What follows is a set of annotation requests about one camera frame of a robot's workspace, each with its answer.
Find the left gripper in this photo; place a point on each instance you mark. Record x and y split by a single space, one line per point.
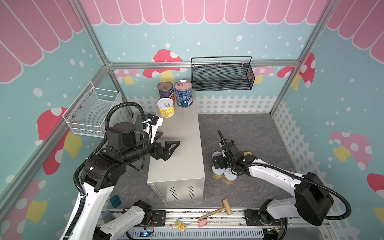
157 154

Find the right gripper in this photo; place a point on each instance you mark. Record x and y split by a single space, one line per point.
227 147

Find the small yellow can white lid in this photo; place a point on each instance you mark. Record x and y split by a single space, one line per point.
166 107
229 176
216 154
217 173

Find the dark blue tomato can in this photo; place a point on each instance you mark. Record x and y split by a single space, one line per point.
166 90

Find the blue soup can pink lid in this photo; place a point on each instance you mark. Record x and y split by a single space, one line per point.
184 93

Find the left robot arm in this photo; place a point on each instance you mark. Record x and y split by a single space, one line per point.
97 176

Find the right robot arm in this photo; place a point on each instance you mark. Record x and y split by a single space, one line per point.
310 199

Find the grey metal counter cabinet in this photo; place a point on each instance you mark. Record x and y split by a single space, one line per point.
181 178

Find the wooden toy mallet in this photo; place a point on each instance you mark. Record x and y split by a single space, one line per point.
227 208

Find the pink pig toy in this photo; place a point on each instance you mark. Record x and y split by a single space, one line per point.
203 223

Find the teal sponge block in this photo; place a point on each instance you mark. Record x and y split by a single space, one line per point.
115 201

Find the yellow toy block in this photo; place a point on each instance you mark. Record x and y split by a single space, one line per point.
180 225

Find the green circuit board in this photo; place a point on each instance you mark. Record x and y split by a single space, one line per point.
146 233

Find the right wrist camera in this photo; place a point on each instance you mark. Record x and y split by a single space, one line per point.
224 147

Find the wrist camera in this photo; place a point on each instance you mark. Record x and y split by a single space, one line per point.
224 147
151 124

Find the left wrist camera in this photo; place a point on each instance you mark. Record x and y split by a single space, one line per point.
151 124

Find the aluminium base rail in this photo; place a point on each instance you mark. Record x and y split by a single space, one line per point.
243 224

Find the white mesh wall basket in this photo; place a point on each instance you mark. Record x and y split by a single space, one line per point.
86 115

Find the black mesh wall basket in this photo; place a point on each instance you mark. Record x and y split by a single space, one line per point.
222 73

